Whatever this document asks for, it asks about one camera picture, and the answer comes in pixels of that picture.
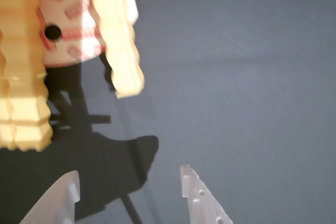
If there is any red and white fry box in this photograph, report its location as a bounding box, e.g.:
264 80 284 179
33 0 140 68

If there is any yellow crinkle-cut toy fry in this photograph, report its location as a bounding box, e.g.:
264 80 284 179
0 0 53 153
84 0 145 99

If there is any white translucent gripper finger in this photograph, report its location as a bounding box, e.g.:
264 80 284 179
180 165 234 224
19 170 81 224

